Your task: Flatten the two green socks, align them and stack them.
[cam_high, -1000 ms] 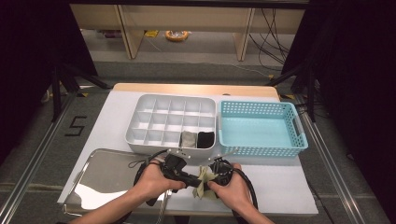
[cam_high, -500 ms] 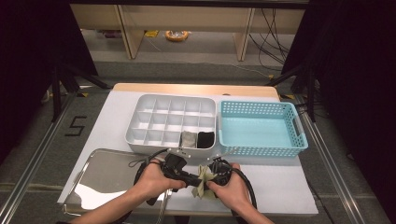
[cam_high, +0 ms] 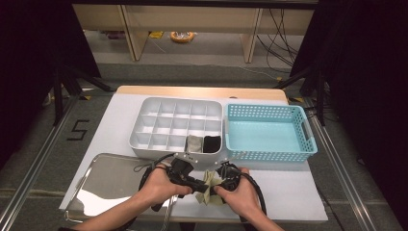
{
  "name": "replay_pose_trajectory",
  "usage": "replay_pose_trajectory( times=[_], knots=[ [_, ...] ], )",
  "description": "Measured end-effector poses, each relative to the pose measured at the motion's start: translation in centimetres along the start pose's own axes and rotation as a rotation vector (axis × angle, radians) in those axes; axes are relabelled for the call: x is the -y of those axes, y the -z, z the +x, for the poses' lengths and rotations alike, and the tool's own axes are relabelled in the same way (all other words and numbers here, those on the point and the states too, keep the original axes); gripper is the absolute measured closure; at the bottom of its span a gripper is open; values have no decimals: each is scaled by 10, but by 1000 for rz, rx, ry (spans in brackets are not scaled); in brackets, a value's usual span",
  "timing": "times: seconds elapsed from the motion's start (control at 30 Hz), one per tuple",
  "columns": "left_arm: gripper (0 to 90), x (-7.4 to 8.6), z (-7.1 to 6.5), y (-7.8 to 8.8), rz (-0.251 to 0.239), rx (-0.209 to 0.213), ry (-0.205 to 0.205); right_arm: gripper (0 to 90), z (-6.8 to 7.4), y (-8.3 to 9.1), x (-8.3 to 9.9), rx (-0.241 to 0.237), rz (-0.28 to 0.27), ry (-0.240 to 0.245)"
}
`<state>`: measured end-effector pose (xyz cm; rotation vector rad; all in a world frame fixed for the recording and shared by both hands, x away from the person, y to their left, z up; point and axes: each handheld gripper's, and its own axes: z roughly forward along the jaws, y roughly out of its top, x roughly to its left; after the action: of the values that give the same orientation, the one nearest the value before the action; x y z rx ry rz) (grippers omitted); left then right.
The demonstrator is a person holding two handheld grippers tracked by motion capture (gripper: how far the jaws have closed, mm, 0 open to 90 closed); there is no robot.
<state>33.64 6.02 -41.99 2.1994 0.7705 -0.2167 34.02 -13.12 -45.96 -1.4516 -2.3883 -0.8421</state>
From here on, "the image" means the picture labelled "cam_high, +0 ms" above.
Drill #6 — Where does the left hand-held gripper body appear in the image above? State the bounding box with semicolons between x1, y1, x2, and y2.
167;152;199;187

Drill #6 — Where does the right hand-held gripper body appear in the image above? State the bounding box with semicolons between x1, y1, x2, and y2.
217;151;247;191

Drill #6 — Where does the beige sock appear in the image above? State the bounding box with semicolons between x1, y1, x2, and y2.
194;169;227;206

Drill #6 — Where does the grey sock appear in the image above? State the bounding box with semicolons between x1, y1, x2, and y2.
186;135;205;154

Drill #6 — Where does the black sock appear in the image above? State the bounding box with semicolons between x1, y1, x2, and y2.
202;135;222;154

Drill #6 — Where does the white compartment storage box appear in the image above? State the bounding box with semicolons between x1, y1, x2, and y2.
129;96;224;164

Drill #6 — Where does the translucent grey box lid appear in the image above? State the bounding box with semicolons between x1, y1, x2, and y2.
64;153;181;224

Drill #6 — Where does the blue plastic basket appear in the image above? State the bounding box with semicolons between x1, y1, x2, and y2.
224;103;319;163

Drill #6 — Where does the person's right hand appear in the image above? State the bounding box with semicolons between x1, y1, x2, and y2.
213;167;263;219

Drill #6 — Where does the person's left hand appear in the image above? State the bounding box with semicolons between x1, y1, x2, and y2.
137;166;194;210

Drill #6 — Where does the black metal stand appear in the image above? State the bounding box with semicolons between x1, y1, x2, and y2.
273;65;328;127
52;64;115;126

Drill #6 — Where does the orange tape roll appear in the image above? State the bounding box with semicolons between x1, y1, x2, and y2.
169;31;195;44

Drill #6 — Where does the purple packet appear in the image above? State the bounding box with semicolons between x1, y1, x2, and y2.
101;30;127;40

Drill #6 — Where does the beige wooden desk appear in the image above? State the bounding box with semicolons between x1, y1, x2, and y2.
70;3;317;64

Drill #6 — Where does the black curtain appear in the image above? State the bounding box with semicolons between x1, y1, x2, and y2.
290;0;408;231
0;0;103;171

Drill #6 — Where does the right hand-held gripper cable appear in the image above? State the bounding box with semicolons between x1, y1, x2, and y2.
240;171;268;223

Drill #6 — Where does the white floor cable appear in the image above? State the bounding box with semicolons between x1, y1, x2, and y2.
220;64;280;81

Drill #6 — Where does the aluminium floor rail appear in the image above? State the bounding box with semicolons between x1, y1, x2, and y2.
0;94;81;231
302;97;379;231

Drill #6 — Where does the bundle of black cables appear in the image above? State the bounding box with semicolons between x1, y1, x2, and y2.
256;8;304;75

